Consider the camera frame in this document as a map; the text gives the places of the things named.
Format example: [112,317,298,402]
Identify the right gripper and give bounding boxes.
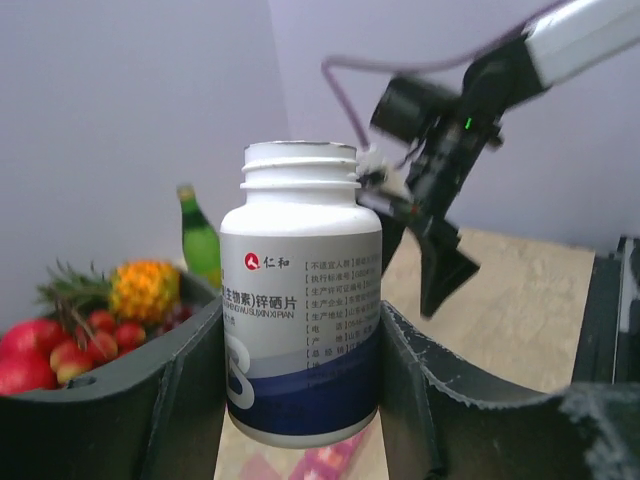
[357,114,500,318]

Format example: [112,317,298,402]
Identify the pineapple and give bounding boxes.
[36,259,181,326]

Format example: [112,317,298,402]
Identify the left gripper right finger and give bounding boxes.
[380,302,639,479]

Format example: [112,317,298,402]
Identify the red apple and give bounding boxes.
[1,318,65,396]

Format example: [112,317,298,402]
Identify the strawberries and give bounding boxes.
[49,309,147,385]

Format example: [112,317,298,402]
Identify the pink weekly pill organizer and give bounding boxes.
[239,428,368,480]

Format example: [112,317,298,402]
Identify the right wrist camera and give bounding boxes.
[356,144,388,188]

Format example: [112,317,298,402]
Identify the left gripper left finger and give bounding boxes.
[1,300,225,479]

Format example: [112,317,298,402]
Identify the white-capped pill bottle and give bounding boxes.
[220,141,382,449]

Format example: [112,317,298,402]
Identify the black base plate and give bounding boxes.
[571,236,639,384]

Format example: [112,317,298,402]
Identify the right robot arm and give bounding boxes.
[359,1,639,318]

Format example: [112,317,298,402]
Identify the grey fruit tray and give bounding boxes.
[174,260,220,318]

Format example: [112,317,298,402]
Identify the green glass bottle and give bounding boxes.
[176,184,222,289]

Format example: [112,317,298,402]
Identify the dark grapes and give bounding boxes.
[155,304,194,336]

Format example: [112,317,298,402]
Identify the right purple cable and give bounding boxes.
[322,0,566,149]

